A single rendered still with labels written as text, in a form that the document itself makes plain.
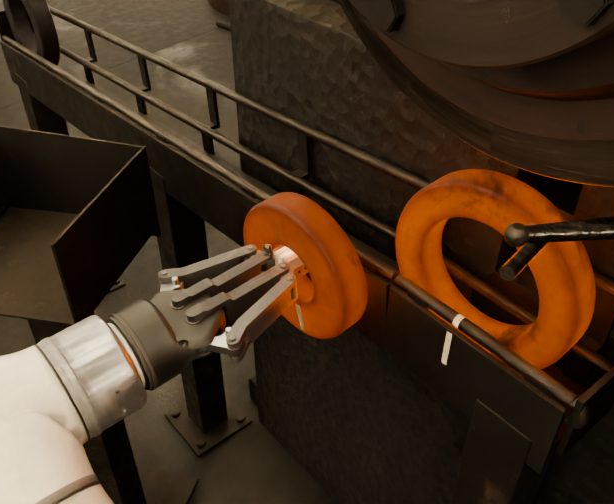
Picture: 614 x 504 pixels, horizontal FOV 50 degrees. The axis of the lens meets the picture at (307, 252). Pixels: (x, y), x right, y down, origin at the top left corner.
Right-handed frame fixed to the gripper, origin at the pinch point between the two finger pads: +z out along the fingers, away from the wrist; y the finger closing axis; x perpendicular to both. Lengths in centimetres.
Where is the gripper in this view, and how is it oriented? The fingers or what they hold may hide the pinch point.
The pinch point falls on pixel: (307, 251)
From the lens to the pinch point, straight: 66.3
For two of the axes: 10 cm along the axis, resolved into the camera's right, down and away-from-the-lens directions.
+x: -0.5, -7.7, -6.4
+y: 6.4, 4.7, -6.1
